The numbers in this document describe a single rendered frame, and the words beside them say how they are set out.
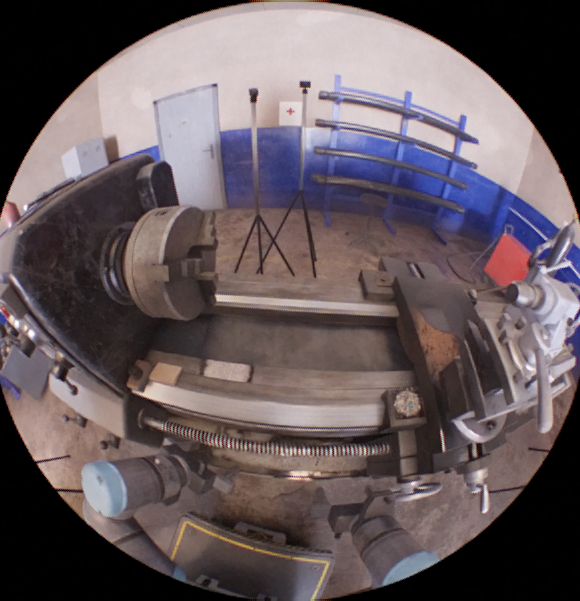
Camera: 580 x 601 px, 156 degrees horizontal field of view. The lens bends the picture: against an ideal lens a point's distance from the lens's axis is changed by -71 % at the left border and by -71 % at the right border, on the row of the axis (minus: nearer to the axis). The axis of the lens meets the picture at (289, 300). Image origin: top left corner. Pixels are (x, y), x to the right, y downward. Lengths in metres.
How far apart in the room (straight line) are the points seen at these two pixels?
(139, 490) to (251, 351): 0.54
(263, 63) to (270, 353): 3.47
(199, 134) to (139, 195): 3.07
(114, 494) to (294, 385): 0.45
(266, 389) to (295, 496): 0.93
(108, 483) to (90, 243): 0.43
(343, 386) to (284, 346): 0.27
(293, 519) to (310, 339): 1.06
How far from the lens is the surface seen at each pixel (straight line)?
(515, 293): 0.77
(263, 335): 0.74
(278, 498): 1.37
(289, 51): 3.57
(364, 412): 0.55
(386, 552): 0.40
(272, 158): 3.41
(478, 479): 0.67
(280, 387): 0.55
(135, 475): 0.40
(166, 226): 0.39
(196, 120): 3.68
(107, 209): 0.55
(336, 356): 0.73
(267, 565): 1.16
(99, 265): 0.53
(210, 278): 0.48
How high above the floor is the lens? 1.35
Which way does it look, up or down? 47 degrees down
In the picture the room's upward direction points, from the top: 2 degrees clockwise
